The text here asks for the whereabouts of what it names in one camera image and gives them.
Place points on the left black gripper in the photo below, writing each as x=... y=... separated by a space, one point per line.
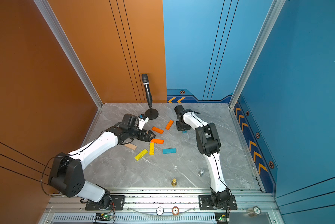
x=148 y=138

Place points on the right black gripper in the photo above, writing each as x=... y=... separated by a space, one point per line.
x=179 y=128

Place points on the orange block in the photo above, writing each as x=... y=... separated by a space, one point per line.
x=158 y=130
x=170 y=123
x=157 y=141

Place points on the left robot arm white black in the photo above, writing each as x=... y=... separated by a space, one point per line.
x=67 y=174

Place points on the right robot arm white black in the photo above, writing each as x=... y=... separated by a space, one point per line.
x=208 y=144

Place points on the yellow block upright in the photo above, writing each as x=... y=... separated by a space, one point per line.
x=151 y=148

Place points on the tan block lower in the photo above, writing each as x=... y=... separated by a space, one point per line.
x=131 y=146

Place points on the yellow block diagonal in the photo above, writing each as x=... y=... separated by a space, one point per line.
x=141 y=154

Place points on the black microphone on stand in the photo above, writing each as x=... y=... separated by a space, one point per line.
x=150 y=113

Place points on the silver cylinder weight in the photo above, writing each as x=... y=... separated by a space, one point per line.
x=201 y=173

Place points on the brass cylinder weight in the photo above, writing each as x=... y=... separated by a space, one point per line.
x=174 y=182

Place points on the white round disc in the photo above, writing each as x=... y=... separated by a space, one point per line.
x=160 y=211

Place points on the copper round disc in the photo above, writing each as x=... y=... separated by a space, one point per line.
x=175 y=211

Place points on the left green circuit board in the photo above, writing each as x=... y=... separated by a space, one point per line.
x=103 y=218

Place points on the green circuit board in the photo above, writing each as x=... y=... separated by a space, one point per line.
x=103 y=218
x=222 y=218

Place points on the right green circuit board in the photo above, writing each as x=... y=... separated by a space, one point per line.
x=222 y=218

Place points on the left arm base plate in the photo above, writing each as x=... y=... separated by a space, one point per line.
x=115 y=202

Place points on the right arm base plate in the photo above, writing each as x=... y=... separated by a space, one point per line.
x=206 y=202

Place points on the aluminium front rail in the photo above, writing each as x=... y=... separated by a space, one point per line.
x=149 y=199

